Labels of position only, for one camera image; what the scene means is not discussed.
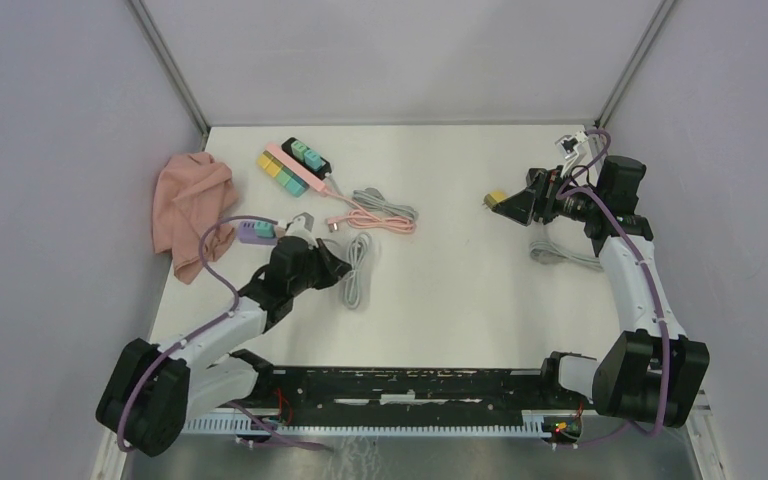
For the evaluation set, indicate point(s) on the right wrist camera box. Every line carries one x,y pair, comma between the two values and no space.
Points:
572,150

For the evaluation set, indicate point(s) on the pink cloth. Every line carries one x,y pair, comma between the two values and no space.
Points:
192,192

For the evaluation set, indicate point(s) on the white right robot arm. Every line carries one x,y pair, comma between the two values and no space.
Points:
653,371

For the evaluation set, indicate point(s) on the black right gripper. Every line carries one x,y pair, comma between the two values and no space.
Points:
543,188

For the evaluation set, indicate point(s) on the purple power strip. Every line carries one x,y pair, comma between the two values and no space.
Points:
246,235

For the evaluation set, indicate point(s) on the teal charger on pink strip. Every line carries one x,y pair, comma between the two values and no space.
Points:
296,187

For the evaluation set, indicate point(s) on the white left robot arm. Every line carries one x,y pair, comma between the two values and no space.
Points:
155,388

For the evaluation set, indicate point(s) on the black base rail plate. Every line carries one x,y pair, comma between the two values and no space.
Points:
408,397

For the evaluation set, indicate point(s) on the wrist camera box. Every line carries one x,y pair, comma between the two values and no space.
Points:
301,226
572,150

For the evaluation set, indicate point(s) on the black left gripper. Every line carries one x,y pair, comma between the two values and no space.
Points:
333,268

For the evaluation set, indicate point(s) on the teal charger on far strip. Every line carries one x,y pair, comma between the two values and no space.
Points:
298,150

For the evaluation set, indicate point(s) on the pink power strip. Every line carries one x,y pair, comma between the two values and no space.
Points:
296,168

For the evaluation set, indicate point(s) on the black power strip far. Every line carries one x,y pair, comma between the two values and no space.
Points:
322,174

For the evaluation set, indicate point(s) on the teal usb charger plug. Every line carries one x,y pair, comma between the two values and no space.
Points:
264,229

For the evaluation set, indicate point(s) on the green charger on pink strip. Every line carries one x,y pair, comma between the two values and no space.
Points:
283,175

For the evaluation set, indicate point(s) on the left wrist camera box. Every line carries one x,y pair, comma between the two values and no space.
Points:
301,226

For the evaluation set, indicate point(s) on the yellow usb charger plug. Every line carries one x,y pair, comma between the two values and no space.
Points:
493,199

